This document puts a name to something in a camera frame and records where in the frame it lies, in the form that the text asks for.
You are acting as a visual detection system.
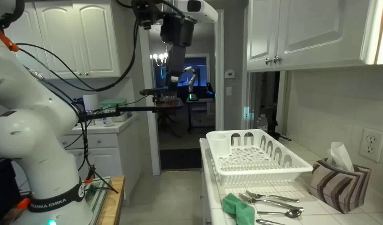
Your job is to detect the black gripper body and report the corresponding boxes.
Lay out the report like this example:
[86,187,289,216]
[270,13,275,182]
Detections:
[160,15,197,47]

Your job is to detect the silver spoon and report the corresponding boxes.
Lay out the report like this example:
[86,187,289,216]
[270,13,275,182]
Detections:
[255,218,285,225]
[257,208,303,218]

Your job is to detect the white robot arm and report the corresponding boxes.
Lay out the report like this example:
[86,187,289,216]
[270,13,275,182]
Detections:
[0,0,218,225]

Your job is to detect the white upper cabinet right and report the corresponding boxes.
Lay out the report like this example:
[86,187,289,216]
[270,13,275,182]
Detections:
[247,0,383,71]

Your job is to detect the white cabinet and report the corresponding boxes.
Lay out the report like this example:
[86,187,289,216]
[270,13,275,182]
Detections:
[13,0,124,78]
[247,0,383,71]

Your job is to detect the white upper cabinet left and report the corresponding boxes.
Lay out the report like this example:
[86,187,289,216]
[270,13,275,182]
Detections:
[13,0,124,78]

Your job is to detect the white lower cabinet counter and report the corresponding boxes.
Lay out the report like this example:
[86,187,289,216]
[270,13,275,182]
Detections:
[59,111,144,201]

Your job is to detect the white plastic dish rack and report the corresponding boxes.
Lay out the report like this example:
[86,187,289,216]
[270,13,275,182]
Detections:
[207,128,313,186]

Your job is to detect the silver fork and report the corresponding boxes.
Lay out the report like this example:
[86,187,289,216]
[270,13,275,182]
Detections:
[238,193,304,211]

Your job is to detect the silver knife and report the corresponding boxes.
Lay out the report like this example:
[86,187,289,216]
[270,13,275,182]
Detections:
[245,190,299,202]

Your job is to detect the wooden table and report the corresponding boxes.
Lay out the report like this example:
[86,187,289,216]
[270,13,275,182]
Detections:
[96,176,125,225]

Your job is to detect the green sponge cloth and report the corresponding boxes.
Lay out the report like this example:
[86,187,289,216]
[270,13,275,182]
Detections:
[222,193,255,225]

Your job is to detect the striped tissue box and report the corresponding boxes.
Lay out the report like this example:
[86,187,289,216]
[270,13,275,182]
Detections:
[309,141,372,213]

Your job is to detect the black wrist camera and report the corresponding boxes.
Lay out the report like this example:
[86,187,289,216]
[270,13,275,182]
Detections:
[132,0,162,30]

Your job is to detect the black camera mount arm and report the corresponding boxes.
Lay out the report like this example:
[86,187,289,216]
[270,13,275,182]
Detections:
[79,87,183,122]

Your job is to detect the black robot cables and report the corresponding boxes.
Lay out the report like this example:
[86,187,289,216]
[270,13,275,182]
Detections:
[15,16,143,197]

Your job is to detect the white wall outlet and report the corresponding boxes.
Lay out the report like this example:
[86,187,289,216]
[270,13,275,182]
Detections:
[359,128,383,162]

